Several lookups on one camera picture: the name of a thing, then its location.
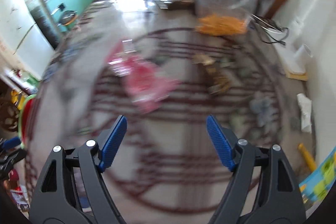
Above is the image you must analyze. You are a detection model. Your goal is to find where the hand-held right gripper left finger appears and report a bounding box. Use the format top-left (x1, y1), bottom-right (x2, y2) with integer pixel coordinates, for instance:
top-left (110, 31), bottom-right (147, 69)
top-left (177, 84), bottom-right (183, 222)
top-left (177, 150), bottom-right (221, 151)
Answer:
top-left (29, 115), bottom-right (128, 224)

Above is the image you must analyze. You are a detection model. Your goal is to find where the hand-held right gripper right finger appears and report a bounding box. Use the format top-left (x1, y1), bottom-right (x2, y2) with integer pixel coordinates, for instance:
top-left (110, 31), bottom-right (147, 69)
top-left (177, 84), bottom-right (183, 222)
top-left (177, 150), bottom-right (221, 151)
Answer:
top-left (206, 115), bottom-right (307, 224)

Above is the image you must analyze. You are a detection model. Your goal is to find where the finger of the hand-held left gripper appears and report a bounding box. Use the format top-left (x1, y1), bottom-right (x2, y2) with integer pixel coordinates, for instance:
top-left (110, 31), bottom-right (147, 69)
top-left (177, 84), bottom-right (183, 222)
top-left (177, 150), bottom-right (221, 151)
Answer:
top-left (0, 137), bottom-right (22, 150)
top-left (0, 149), bottom-right (27, 180)

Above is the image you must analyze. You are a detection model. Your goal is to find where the red basin with green rim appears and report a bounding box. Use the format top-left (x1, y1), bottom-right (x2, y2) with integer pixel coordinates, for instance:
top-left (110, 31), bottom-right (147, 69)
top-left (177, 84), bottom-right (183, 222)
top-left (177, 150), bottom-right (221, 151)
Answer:
top-left (17, 94), bottom-right (40, 148)

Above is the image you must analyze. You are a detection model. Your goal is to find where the pink snack wrapper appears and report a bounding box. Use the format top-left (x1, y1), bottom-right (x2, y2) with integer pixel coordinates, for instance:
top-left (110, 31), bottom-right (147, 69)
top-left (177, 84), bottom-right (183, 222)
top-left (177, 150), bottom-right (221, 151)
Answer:
top-left (106, 43), bottom-right (179, 113)

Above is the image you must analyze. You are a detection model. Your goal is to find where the red tin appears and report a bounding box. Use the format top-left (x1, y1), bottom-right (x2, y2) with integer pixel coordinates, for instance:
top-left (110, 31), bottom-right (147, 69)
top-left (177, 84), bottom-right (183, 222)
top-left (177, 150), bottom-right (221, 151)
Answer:
top-left (9, 170), bottom-right (27, 198)

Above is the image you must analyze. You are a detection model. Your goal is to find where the dark brown small packet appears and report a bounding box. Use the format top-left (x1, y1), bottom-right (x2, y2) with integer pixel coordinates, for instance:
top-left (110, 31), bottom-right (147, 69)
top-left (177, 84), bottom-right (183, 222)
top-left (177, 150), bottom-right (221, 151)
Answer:
top-left (193, 53), bottom-right (233, 95)

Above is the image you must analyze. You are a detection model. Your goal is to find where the yellow stick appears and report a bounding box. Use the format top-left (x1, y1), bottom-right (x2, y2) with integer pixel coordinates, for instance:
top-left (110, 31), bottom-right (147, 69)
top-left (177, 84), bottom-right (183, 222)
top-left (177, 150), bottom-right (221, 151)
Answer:
top-left (298, 143), bottom-right (317, 173)

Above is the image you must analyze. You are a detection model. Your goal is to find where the white tissue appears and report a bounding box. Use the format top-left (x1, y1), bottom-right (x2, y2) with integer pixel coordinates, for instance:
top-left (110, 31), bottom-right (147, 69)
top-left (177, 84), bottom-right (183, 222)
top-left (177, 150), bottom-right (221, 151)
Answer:
top-left (297, 93), bottom-right (313, 134)

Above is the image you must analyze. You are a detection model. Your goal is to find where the colourful blue book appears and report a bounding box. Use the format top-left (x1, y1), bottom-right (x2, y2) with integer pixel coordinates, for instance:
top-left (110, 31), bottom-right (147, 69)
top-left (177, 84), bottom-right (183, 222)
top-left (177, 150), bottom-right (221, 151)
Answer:
top-left (299, 147), bottom-right (336, 201)

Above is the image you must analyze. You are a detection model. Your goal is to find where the white refrigerator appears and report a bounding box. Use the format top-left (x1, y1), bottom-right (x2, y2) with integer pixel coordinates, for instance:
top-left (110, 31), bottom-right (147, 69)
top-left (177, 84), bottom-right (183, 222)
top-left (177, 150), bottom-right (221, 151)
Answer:
top-left (0, 0), bottom-right (54, 66)

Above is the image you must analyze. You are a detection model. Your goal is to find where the green floor waste bin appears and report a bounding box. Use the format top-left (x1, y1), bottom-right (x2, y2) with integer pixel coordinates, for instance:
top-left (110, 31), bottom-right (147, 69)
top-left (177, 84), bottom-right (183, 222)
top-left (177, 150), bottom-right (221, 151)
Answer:
top-left (59, 10), bottom-right (78, 33)

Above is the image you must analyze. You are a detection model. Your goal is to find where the black cable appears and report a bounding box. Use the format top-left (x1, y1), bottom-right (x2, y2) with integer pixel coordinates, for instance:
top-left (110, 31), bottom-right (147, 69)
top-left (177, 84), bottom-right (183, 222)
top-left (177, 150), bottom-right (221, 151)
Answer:
top-left (252, 14), bottom-right (289, 46)

